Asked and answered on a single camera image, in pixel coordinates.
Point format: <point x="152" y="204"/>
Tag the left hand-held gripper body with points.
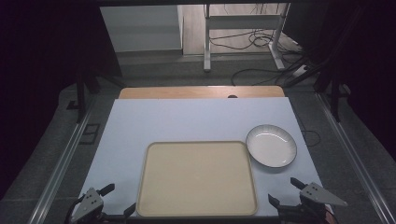
<point x="88" y="203"/>

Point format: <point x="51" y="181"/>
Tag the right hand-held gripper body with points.
<point x="314" y="194"/>

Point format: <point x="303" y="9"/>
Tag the white plate with dark rim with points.
<point x="271" y="146"/>

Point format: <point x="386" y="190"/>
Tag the black floor socket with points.
<point x="89" y="133"/>

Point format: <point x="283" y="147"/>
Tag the beige rectangular tray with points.
<point x="196" y="179"/>

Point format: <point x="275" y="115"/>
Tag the white table mat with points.
<point x="174" y="121"/>

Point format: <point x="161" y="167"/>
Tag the black metal stand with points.
<point x="81" y="93"/>
<point x="334" y="93"/>

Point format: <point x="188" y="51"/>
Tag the white power strip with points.
<point x="300" y="71"/>

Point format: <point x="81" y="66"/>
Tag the white cabinet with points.
<point x="141" y="28"/>

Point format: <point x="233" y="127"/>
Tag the metal floor rail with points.
<point x="351" y="155"/>
<point x="57" y="174"/>

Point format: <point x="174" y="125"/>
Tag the white metal desk frame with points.
<point x="243" y="21"/>

